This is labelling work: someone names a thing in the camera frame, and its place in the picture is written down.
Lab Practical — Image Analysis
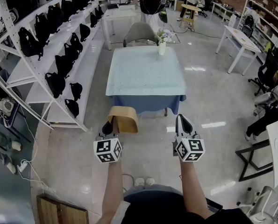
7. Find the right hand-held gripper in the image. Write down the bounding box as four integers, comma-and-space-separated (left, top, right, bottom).
173, 114, 206, 162

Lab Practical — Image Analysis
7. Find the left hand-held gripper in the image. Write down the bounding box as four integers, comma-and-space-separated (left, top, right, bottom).
93, 121, 123, 164

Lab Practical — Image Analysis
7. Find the tan wooden container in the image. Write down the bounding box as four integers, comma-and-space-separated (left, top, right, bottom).
107, 105, 139, 134

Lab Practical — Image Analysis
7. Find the person's left forearm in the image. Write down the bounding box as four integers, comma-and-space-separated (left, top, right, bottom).
102, 160, 130, 224

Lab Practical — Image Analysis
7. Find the person's right forearm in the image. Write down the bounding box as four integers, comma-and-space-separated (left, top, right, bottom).
179, 158, 212, 219

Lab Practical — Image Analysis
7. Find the table with light blue cloth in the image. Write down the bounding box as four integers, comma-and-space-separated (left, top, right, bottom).
105, 46, 187, 118

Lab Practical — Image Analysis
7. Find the row of black bags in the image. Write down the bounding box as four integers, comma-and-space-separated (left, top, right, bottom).
2, 0, 105, 119

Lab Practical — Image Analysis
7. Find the white vase with flowers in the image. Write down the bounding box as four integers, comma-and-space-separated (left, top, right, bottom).
154, 28, 175, 56

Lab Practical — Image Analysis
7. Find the white metal shelf rack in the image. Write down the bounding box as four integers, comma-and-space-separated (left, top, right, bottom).
0, 0, 106, 132

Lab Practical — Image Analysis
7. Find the person's dark shirt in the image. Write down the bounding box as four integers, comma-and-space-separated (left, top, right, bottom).
121, 184, 248, 224

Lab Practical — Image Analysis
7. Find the white power strip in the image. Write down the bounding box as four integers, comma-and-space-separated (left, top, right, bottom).
17, 160, 29, 173

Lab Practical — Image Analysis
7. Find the wooden slatted crate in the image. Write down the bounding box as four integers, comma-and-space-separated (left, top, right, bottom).
36, 194, 90, 224

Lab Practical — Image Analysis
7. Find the black office chair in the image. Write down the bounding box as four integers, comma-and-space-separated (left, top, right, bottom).
248, 47, 278, 97

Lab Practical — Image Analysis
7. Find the grey armchair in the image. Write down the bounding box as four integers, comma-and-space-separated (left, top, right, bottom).
122, 21, 159, 48

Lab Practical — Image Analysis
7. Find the long white desk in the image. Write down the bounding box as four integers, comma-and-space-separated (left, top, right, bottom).
215, 25, 263, 77

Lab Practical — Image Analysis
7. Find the white square table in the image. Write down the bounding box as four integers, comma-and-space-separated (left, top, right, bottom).
101, 4, 137, 51

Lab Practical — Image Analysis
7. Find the round wooden side table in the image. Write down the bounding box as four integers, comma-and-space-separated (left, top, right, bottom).
179, 4, 203, 30

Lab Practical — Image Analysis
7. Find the white storage shelf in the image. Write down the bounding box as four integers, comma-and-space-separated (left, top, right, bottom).
236, 0, 278, 64

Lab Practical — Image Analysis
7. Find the white power cable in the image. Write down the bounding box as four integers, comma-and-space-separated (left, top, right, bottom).
16, 103, 102, 218

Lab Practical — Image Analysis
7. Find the white table with black frame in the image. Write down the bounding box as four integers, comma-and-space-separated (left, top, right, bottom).
235, 118, 278, 189

